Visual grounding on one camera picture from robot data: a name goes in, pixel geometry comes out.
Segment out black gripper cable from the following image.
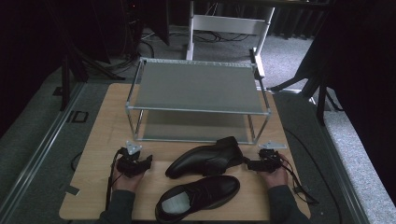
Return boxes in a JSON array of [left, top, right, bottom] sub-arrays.
[[105, 147, 125, 213], [278, 155, 320, 206]]

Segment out black cable loop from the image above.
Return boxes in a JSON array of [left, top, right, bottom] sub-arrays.
[[70, 150, 84, 173]]

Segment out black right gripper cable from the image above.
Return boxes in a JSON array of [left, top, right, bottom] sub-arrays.
[[278, 155, 320, 206]]

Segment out bundle of black floor cables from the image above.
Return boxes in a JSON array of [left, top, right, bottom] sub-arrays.
[[139, 26, 251, 45]]

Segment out aluminium floor rail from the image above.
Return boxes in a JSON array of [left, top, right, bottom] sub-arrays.
[[0, 81, 86, 217], [306, 96, 373, 224]]

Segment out black floor cable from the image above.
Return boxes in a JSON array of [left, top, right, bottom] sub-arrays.
[[281, 125, 347, 224]]

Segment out grey metal shoe rack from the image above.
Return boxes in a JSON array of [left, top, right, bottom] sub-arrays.
[[125, 57, 273, 146]]

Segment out small black floor bracket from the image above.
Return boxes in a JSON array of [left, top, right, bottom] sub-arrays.
[[65, 109, 90, 124]]

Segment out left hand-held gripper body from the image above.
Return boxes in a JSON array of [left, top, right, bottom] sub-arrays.
[[116, 140, 148, 179]]

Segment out black metal stand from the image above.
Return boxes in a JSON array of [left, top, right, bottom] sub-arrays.
[[52, 18, 127, 112], [268, 46, 345, 126]]

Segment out person's right hand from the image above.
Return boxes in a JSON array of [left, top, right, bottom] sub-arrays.
[[257, 153, 290, 189]]

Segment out grey tape strip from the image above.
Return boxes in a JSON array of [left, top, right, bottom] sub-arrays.
[[64, 184, 81, 197]]

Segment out black leather shoe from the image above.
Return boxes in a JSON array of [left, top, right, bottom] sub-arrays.
[[164, 135, 245, 180], [154, 175, 241, 224]]

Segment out white frame stand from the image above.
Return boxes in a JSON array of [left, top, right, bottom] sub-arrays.
[[185, 1, 276, 79]]

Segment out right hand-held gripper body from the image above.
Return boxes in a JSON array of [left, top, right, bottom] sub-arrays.
[[257, 141, 288, 174]]

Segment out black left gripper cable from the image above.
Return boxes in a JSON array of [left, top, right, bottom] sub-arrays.
[[105, 147, 125, 213]]

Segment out person's left hand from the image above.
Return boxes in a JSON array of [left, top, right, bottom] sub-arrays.
[[111, 161, 146, 193]]

